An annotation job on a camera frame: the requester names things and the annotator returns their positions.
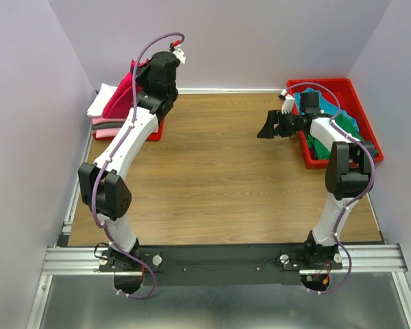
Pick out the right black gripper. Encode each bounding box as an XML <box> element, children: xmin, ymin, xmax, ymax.
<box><xmin>256</xmin><ymin>110</ymin><xmax>300</xmax><ymax>139</ymax></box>

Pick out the magenta t shirt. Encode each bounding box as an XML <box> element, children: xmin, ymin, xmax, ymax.
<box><xmin>102</xmin><ymin>60</ymin><xmax>136</xmax><ymax>120</ymax></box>

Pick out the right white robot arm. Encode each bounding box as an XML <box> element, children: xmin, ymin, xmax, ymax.
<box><xmin>257</xmin><ymin>90</ymin><xmax>375</xmax><ymax>269</ymax></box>

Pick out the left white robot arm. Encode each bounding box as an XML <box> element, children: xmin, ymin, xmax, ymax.
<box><xmin>78</xmin><ymin>47</ymin><xmax>186</xmax><ymax>271</ymax></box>

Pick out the green t shirt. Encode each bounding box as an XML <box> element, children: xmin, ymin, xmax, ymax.
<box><xmin>306</xmin><ymin>113</ymin><xmax>364</xmax><ymax>160</ymax></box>

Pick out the blue t shirt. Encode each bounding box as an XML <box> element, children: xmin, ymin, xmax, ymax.
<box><xmin>293</xmin><ymin>87</ymin><xmax>360</xmax><ymax>132</ymax></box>

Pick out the red plastic bin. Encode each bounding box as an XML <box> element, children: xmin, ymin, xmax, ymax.
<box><xmin>286</xmin><ymin>77</ymin><xmax>384</xmax><ymax>165</ymax></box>

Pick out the red folded t shirt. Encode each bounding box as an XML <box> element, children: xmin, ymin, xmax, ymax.
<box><xmin>93</xmin><ymin>123</ymin><xmax>164</xmax><ymax>141</ymax></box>

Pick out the grey folded t shirt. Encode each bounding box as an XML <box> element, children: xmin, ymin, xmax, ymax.
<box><xmin>92</xmin><ymin>122</ymin><xmax>123</xmax><ymax>130</ymax></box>

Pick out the pink folded t shirt lower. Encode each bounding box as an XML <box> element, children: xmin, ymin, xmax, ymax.
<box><xmin>93</xmin><ymin>128</ymin><xmax>120</xmax><ymax>139</ymax></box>

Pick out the white folded t shirt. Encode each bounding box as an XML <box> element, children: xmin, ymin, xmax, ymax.
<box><xmin>86</xmin><ymin>84</ymin><xmax>117</xmax><ymax>118</ymax></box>

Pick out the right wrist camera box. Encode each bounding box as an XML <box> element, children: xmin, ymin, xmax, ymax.
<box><xmin>278</xmin><ymin>89</ymin><xmax>295</xmax><ymax>114</ymax></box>

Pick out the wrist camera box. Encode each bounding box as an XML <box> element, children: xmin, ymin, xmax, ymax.
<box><xmin>172</xmin><ymin>48</ymin><xmax>186</xmax><ymax>64</ymax></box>
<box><xmin>278</xmin><ymin>89</ymin><xmax>295</xmax><ymax>114</ymax></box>

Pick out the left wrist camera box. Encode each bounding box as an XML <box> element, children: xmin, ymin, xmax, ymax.
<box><xmin>172</xmin><ymin>48</ymin><xmax>186</xmax><ymax>64</ymax></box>

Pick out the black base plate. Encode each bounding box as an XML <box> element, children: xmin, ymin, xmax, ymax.
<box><xmin>96</xmin><ymin>243</ymin><xmax>343</xmax><ymax>292</ymax></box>

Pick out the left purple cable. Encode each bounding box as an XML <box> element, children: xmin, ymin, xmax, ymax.
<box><xmin>90</xmin><ymin>32</ymin><xmax>186</xmax><ymax>300</ymax></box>

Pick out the aluminium frame rail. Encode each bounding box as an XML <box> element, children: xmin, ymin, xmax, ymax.
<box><xmin>41</xmin><ymin>245</ymin><xmax>408</xmax><ymax>276</ymax></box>

